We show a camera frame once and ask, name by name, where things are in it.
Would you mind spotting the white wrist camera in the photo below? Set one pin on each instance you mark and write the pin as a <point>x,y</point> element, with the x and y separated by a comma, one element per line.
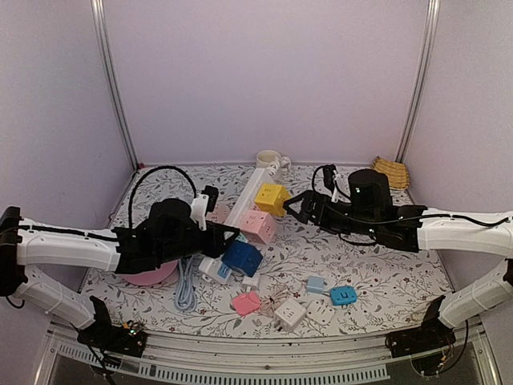
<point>330,179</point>
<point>204,203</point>

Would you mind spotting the yellow woven basket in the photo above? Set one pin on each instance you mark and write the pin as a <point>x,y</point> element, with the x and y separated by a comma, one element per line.
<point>397,173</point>

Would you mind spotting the blue cube socket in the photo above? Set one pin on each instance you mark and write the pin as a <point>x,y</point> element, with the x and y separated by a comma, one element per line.
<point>243,258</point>

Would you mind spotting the small light blue adapter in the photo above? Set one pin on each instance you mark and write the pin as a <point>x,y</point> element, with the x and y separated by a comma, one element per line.
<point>315,285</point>

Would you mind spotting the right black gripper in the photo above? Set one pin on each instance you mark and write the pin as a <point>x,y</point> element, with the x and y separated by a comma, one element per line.
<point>311,198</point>

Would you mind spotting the white cube socket adapter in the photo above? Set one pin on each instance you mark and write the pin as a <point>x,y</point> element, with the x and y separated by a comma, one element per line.
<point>289,315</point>

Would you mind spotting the pink square plug adapter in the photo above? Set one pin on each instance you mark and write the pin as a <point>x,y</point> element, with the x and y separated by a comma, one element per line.
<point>246,303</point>

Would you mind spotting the long white power strip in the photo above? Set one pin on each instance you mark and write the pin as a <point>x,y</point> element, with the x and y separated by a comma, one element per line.
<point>245,202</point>

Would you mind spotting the pink round plate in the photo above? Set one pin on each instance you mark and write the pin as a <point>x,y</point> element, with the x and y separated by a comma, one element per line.
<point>150,278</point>

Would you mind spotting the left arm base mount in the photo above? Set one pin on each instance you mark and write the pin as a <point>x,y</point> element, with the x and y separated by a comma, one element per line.
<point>127,339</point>

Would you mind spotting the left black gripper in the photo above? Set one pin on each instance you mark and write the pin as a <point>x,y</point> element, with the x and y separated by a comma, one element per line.
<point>216,246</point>

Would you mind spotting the white plug adapter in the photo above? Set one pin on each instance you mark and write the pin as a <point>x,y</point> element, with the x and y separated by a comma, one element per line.
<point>320,312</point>

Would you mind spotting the yellow cube socket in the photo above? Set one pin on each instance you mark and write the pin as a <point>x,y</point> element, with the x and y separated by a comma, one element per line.
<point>271,198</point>

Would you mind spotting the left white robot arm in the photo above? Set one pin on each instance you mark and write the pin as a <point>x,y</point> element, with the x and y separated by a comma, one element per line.
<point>26,244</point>

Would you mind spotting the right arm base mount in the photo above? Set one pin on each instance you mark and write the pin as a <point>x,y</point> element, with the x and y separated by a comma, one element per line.
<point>430,335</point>

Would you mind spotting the blue square plug adapter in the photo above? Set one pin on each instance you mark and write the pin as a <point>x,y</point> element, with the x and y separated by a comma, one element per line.
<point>343,295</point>

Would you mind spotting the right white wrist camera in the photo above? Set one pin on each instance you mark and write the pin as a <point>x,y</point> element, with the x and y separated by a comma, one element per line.
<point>330,179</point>

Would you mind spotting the floral tablecloth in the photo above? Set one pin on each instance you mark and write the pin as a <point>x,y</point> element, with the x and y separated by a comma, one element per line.
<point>391,288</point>

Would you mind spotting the pink cube socket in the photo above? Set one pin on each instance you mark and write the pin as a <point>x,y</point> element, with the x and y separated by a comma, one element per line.
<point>258,227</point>

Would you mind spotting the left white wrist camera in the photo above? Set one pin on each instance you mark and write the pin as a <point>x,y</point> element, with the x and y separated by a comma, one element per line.
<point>204,203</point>

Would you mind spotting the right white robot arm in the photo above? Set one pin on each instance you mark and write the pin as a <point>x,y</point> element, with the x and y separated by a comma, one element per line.
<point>489,233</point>

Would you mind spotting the cream ceramic mug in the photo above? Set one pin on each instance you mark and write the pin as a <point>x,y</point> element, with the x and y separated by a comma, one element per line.
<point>272,159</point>

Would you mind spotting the small white charger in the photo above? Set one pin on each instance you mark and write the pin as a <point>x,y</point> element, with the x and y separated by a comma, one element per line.
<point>251,283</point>

